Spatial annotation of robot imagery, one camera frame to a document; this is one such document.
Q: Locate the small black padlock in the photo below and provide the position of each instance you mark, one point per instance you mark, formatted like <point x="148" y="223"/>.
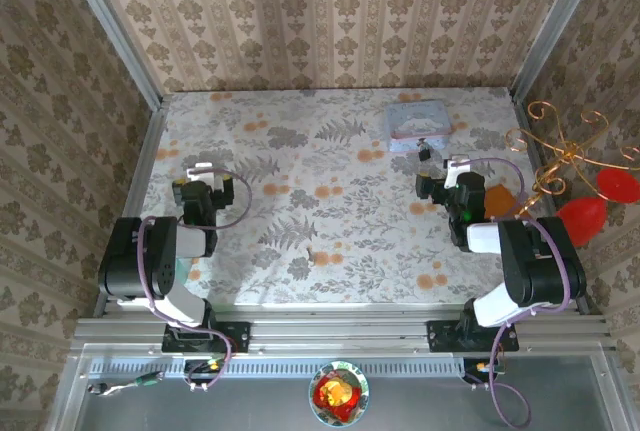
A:
<point x="424" y="152"/>

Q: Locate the pastel cartoon bunny tin box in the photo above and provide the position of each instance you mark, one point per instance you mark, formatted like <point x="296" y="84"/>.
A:
<point x="417" y="123"/>

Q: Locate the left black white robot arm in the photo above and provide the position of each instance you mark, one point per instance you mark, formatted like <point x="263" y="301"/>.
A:
<point x="165" y="261"/>

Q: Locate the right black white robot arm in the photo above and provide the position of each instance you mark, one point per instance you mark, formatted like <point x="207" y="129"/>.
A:
<point x="530" y="261"/>

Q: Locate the orange flat sponge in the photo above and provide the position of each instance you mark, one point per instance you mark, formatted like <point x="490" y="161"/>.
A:
<point x="500" y="201"/>

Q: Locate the floral tablecloth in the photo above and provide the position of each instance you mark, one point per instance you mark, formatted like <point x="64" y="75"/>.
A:
<point x="325" y="176"/>

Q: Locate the red plastic goblet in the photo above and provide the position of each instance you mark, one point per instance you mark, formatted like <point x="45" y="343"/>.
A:
<point x="580" y="221"/>

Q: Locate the yellow power connector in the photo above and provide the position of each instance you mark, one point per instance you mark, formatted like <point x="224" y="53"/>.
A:
<point x="481" y="367"/>
<point x="214" y="364"/>

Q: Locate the red yellow wrapped sweets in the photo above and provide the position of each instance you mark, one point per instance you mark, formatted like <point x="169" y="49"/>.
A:
<point x="337" y="393"/>

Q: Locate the patterned ceramic bowl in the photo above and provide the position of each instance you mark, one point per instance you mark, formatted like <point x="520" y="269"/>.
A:
<point x="339" y="418"/>

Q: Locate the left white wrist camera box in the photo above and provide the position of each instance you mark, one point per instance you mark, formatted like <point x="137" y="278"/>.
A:
<point x="200" y="173"/>

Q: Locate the wide aluminium base rail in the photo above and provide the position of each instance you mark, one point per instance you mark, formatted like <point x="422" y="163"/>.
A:
<point x="340" y="331"/>

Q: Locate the aluminium frame post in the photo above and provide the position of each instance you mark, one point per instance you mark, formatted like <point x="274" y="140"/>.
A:
<point x="555" y="31"/>
<point x="115" y="36"/>

